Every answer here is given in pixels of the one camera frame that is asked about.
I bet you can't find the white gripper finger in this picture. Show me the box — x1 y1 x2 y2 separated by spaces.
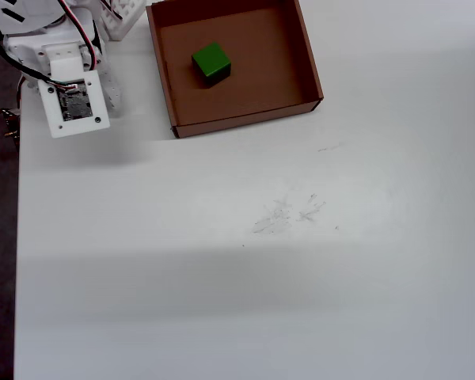
97 59 127 119

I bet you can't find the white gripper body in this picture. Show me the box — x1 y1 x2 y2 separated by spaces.
2 33 108 93

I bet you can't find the green cube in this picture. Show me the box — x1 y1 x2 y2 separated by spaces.
190 41 233 89

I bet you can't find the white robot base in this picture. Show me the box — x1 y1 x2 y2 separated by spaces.
101 0 148 41

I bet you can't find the brown cardboard box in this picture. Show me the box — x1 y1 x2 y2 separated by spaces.
145 0 325 139

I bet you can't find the dark table clamp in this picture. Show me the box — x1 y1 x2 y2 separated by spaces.
0 106 21 148

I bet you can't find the black camera cable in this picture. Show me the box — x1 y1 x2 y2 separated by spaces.
0 41 77 89

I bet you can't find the white camera mount with circuit board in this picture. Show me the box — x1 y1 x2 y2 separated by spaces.
36 42 112 139

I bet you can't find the red black white servo cable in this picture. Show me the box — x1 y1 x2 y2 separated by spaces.
57 0 103 67

